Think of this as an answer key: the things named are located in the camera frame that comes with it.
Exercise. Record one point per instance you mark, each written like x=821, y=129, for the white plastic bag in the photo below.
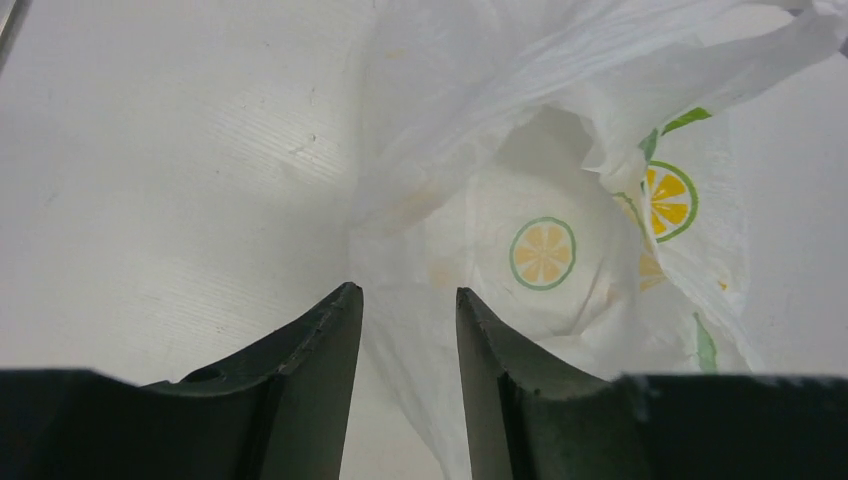
x=570, y=162

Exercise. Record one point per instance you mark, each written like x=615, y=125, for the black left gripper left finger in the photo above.
x=276, y=409

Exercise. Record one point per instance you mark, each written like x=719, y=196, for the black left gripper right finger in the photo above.
x=530, y=415

